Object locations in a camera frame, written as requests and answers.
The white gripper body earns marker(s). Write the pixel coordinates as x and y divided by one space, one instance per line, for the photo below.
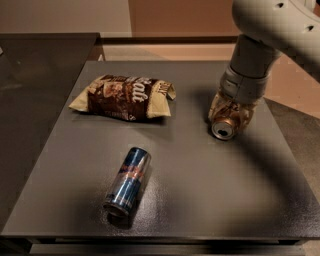
242 86

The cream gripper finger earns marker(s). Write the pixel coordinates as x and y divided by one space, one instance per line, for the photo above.
246 113
218 107

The orange soda can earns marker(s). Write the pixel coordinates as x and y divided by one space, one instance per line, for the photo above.
226 127

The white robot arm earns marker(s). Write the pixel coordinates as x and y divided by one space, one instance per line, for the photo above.
269 29

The blue energy drink can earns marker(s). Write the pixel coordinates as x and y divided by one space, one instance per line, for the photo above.
121 196

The brown chip bag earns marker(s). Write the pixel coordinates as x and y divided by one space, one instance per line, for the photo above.
126 98

